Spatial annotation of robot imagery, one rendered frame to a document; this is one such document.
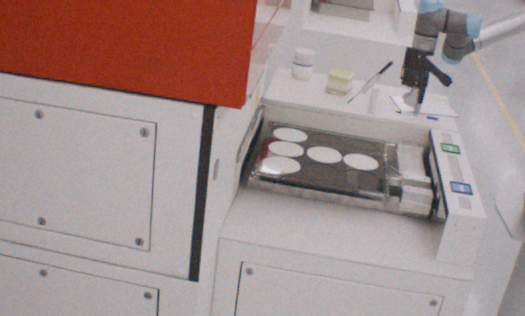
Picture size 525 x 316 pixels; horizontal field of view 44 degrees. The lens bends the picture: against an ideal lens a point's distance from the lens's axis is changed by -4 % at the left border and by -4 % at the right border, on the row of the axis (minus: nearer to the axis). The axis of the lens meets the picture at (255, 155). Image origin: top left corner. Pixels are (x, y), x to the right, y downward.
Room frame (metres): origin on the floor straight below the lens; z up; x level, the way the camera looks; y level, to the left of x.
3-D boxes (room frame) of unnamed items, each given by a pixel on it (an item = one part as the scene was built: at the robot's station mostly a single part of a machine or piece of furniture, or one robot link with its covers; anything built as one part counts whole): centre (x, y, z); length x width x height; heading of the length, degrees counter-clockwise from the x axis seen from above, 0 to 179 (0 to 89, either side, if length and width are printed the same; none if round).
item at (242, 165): (1.76, 0.02, 0.89); 0.44 x 0.02 x 0.10; 174
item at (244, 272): (1.83, -0.30, 0.41); 0.97 x 0.64 x 0.82; 174
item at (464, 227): (1.66, -0.55, 0.89); 0.55 x 0.09 x 0.14; 174
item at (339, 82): (2.14, -0.25, 1.00); 0.07 x 0.07 x 0.07; 69
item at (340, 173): (1.76, -0.19, 0.90); 0.34 x 0.34 x 0.01; 84
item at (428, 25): (1.99, -0.47, 1.29); 0.09 x 0.08 x 0.11; 80
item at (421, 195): (1.59, -0.44, 0.89); 0.08 x 0.03 x 0.03; 84
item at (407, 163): (1.75, -0.46, 0.87); 0.36 x 0.08 x 0.03; 174
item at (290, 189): (1.63, -0.24, 0.84); 0.50 x 0.02 x 0.03; 84
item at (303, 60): (2.25, -0.12, 1.01); 0.07 x 0.07 x 0.10
